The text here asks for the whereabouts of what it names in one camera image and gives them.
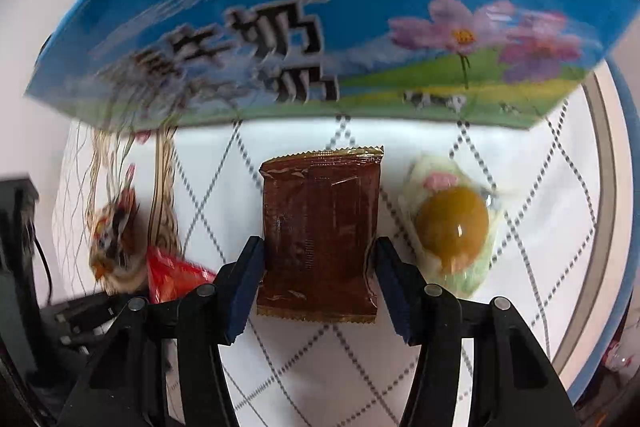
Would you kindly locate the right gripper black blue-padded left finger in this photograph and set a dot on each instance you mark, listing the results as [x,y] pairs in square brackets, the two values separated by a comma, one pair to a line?
[124,382]

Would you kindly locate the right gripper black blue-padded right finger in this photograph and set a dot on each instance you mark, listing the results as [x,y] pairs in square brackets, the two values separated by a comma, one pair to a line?
[514,382]

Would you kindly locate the red snack packet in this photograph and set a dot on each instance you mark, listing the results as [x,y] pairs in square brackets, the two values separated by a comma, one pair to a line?
[171,278]

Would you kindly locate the dark red-brown snack packet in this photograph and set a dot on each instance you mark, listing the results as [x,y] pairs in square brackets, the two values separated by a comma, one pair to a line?
[320,220]

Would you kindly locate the orange snack packet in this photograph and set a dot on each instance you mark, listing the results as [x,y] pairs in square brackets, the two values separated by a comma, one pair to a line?
[116,255]

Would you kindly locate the blue bed sheet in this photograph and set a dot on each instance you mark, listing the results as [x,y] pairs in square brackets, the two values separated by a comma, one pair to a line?
[615,255]

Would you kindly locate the jelly cup with yellow fruit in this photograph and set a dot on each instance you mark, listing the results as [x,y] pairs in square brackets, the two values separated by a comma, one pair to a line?
[452,222]

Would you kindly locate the open cardboard milk box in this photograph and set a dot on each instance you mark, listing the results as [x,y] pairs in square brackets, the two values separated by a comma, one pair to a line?
[133,65]

